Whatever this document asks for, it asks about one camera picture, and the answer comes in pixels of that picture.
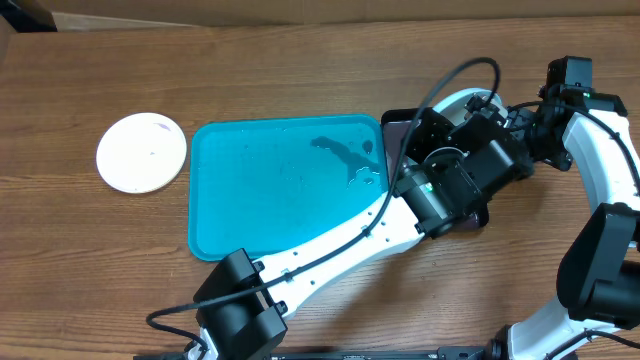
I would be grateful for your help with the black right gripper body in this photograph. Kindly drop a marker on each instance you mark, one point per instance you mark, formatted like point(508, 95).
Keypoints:
point(543, 144)

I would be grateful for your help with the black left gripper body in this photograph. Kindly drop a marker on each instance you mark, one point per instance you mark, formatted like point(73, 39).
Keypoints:
point(456, 147)

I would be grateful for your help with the light blue plate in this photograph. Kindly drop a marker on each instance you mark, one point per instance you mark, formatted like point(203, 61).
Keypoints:
point(452, 109)

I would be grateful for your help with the white plate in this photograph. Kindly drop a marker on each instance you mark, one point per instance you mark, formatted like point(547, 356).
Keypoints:
point(141, 153)

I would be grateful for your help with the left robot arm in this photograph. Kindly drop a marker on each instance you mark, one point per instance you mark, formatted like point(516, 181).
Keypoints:
point(453, 163)

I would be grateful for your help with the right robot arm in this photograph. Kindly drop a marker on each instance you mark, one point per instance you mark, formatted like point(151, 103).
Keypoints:
point(597, 288)

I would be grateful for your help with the black tray with water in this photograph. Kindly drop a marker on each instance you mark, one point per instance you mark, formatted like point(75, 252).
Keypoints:
point(394, 125)

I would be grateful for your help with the teal plastic tray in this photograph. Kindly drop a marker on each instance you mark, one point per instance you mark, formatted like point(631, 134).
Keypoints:
point(270, 185)

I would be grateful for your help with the cardboard backdrop panel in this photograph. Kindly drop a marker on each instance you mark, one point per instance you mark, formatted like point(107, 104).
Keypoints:
point(303, 12)

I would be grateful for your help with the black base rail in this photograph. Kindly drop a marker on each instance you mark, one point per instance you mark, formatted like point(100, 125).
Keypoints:
point(442, 353)

